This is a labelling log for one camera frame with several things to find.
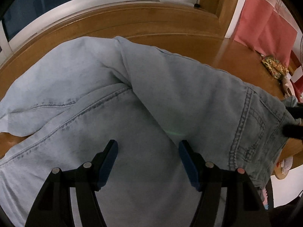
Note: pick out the beige folded cloth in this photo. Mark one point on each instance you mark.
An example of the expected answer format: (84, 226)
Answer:
(287, 87)

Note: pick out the yellow patterned fabric pouch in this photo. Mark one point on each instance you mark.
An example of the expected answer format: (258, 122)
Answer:
(274, 67)

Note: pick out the red and white curtain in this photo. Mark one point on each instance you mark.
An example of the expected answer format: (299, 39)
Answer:
(267, 27)

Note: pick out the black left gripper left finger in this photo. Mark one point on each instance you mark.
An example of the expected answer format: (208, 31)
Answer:
(52, 206)

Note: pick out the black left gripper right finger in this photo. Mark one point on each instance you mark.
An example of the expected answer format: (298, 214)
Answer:
(243, 205)

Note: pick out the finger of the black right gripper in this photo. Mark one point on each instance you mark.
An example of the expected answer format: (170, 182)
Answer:
(293, 131)
(297, 111)

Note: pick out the light blue denim jeans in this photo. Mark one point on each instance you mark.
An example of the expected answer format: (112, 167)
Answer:
(87, 91)

